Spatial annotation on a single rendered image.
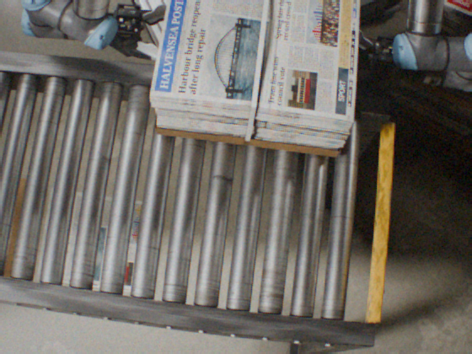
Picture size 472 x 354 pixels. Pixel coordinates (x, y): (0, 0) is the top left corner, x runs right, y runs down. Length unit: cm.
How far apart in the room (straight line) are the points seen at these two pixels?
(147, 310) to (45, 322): 89
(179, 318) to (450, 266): 118
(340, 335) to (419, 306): 91
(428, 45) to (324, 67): 26
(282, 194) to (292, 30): 35
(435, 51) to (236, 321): 68
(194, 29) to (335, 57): 27
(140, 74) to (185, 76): 27
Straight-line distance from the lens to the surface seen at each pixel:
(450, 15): 179
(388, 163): 156
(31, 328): 234
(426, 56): 154
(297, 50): 138
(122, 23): 161
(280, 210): 152
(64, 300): 151
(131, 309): 149
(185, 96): 134
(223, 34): 139
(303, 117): 135
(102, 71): 162
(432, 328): 239
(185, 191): 152
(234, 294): 149
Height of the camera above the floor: 228
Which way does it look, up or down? 75 degrees down
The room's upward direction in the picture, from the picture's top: 9 degrees clockwise
